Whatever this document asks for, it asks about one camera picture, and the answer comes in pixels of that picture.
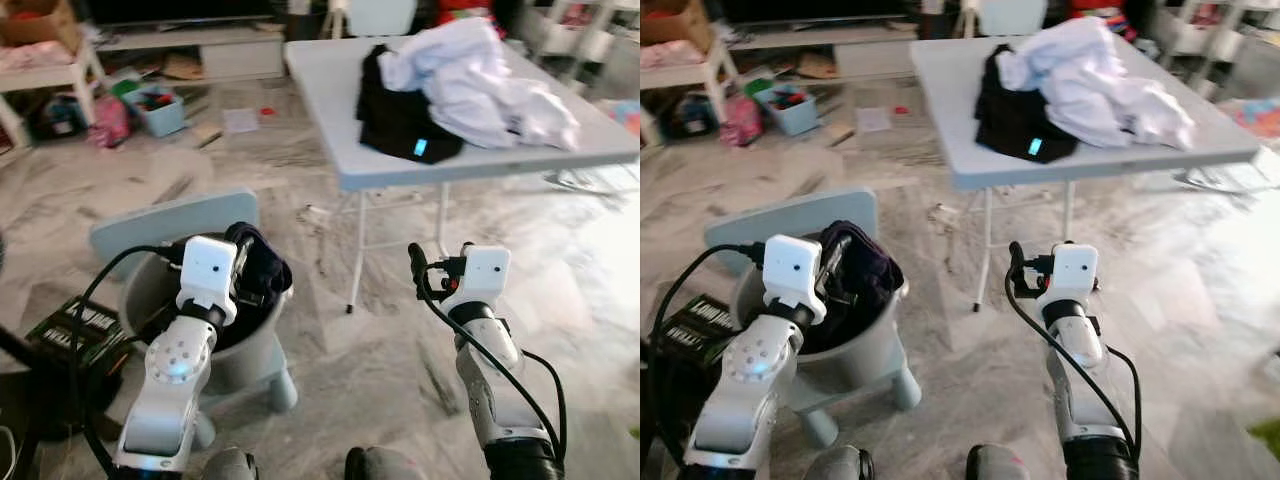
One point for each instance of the black folded garment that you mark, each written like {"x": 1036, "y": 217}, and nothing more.
{"x": 395, "y": 125}
{"x": 1010, "y": 125}

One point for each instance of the dark navy garment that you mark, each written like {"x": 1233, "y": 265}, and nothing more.
{"x": 868, "y": 268}
{"x": 268, "y": 270}

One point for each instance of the black printed box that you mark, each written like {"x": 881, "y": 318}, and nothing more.
{"x": 700, "y": 325}
{"x": 85, "y": 335}

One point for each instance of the robot leg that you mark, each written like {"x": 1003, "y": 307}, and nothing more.
{"x": 385, "y": 467}
{"x": 840, "y": 466}
{"x": 230, "y": 467}
{"x": 997, "y": 466}

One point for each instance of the pink bag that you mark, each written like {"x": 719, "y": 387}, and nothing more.
{"x": 742, "y": 122}
{"x": 112, "y": 122}

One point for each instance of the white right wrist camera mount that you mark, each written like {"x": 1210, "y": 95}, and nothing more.
{"x": 480, "y": 275}
{"x": 1070, "y": 272}

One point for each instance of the white chair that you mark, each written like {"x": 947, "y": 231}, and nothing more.
{"x": 385, "y": 15}
{"x": 1015, "y": 15}

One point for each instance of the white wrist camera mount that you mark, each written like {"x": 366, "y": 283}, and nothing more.
{"x": 792, "y": 275}
{"x": 208, "y": 275}
{"x": 480, "y": 275}
{"x": 1070, "y": 272}

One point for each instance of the robot right leg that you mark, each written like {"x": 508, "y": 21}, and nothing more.
{"x": 997, "y": 466}
{"x": 385, "y": 467}

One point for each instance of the robot left leg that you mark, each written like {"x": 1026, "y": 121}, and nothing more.
{"x": 840, "y": 466}
{"x": 230, "y": 467}

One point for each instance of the white paper sheet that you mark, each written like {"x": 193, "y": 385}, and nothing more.
{"x": 241, "y": 120}
{"x": 873, "y": 120}

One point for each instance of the brown cardboard box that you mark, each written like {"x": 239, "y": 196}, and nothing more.
{"x": 40, "y": 25}
{"x": 680, "y": 25}

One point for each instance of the white garment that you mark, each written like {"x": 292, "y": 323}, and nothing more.
{"x": 470, "y": 90}
{"x": 1090, "y": 90}

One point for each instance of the white television stand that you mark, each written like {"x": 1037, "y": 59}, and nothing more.
{"x": 240, "y": 60}
{"x": 870, "y": 58}

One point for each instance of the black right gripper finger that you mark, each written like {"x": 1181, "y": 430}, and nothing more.
{"x": 418, "y": 262}
{"x": 1017, "y": 262}

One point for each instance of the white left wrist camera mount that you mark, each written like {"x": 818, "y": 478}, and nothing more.
{"x": 208, "y": 275}
{"x": 792, "y": 275}

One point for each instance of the dark bag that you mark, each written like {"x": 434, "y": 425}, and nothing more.
{"x": 695, "y": 118}
{"x": 62, "y": 118}

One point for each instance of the flat cardboard piece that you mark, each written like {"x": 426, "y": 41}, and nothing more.
{"x": 817, "y": 65}
{"x": 183, "y": 67}

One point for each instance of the blue toy bin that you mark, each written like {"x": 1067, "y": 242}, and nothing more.
{"x": 165, "y": 118}
{"x": 795, "y": 118}

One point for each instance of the black television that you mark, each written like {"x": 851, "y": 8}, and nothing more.
{"x": 180, "y": 10}
{"x": 815, "y": 10}

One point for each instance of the white storage shelf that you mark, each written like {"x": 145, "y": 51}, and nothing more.
{"x": 580, "y": 35}
{"x": 1200, "y": 35}

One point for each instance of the small white table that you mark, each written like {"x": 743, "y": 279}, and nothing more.
{"x": 50, "y": 72}
{"x": 690, "y": 72}

